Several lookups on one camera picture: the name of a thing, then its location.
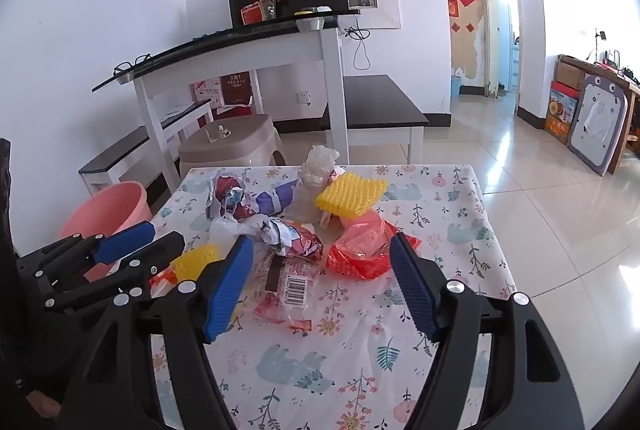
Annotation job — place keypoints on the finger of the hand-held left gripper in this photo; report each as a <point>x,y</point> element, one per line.
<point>150,260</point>
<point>125,242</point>

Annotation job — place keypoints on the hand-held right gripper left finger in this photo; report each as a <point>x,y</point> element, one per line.
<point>227,290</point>

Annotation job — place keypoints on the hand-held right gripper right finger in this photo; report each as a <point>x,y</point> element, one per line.
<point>415,290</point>

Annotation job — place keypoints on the orange wrapper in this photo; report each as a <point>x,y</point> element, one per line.
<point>160,282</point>

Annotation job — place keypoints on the pink plastic bucket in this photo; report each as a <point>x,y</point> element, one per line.
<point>105,210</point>

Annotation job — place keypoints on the small yellow foam fruit net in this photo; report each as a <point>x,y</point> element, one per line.
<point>195,260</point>

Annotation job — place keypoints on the white plastic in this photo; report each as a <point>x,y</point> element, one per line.
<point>227,230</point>

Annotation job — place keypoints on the clear red snack packet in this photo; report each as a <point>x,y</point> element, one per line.
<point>290,290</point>

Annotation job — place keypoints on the red plastic bag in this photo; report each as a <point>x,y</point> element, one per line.
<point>365,252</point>

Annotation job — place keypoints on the white red wrapper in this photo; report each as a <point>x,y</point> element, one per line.
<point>295,240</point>

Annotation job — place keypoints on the red blue wrapper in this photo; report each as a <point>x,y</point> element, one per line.
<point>230,197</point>

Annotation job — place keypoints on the clear plastic bag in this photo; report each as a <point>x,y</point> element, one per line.
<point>317,169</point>

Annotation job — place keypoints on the dark top white bench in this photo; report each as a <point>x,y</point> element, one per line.
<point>375,104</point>
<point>130,147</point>

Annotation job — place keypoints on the floral printed tablecloth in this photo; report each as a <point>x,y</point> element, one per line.
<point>350,360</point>

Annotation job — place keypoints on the large yellow foam fruit net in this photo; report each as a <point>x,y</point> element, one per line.
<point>350,197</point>

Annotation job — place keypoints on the small white plastic item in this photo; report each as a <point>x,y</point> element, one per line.
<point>217,133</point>

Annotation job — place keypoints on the beige plastic stool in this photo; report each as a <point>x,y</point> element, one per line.
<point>235,144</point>

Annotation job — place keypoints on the white red gift bag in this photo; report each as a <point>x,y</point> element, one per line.
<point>207,92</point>

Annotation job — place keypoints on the black eyeglasses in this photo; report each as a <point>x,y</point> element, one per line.
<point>131,63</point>

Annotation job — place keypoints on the dark red gift bag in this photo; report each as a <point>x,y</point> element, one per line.
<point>235,87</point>

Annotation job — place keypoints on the blue waste bin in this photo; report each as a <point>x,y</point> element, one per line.
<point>455,85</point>

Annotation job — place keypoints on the colourful fruit carton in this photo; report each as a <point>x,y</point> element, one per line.
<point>562,109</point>

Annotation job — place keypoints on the glass top white desk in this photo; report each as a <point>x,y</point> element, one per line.
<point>250,40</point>

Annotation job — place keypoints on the grey children's drawing board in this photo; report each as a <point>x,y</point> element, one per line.
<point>597,124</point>

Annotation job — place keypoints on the red box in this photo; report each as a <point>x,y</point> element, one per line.
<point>251,13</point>

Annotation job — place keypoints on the brown cardboard box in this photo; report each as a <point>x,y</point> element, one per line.
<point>570,72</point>

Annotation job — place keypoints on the wooden table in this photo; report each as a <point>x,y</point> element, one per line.
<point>631,94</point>

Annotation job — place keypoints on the tripod stand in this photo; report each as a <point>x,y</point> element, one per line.
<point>599,42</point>

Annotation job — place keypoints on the wall outlet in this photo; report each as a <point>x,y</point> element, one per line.
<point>303,97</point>

